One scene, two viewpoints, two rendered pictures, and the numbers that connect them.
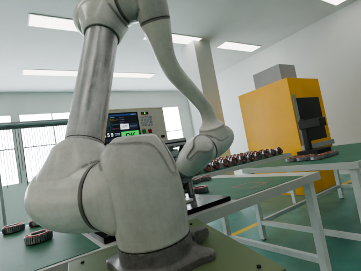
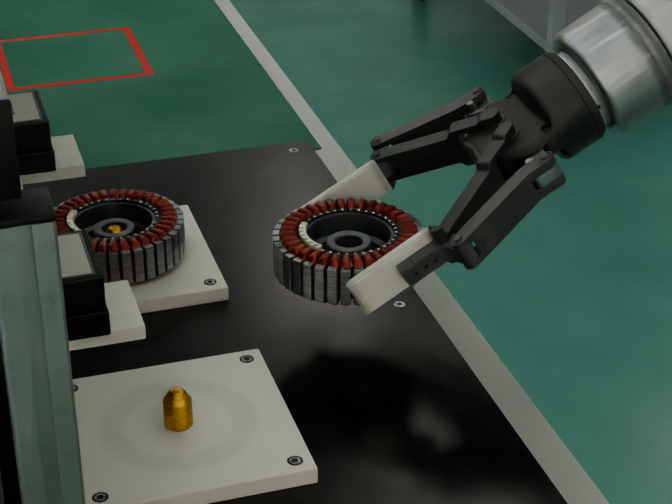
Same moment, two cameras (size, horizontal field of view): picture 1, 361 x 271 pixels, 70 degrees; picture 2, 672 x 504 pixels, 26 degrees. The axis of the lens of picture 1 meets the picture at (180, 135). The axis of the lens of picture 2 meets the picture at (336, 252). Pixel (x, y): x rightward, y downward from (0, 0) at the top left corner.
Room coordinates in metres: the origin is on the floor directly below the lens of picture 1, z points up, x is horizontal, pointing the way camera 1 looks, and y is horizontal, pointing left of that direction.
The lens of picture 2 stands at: (0.90, 1.03, 1.35)
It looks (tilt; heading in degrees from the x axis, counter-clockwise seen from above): 29 degrees down; 287
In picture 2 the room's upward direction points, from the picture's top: straight up
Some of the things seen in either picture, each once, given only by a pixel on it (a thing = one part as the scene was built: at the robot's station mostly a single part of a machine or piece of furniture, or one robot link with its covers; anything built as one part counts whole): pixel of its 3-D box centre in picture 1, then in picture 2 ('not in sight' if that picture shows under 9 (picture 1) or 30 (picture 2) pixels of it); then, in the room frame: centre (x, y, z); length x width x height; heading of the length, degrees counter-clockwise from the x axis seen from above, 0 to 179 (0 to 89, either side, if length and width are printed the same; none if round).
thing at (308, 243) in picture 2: not in sight; (348, 250); (1.17, 0.13, 0.84); 0.11 x 0.11 x 0.04
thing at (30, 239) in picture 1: (38, 236); not in sight; (1.16, 0.70, 0.77); 0.11 x 0.11 x 0.04
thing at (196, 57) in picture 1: (208, 119); not in sight; (5.52, -0.65, 1.65); 0.50 x 0.45 x 3.30; 34
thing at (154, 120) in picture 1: (119, 132); not in sight; (1.58, 0.37, 1.22); 0.44 x 0.39 x 0.20; 124
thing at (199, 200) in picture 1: (152, 211); (126, 361); (1.32, 0.20, 0.76); 0.64 x 0.47 x 0.02; 124
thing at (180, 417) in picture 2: not in sight; (177, 406); (1.24, 0.30, 0.80); 0.02 x 0.02 x 0.03
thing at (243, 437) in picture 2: not in sight; (179, 430); (1.24, 0.30, 0.78); 0.15 x 0.15 x 0.01; 34
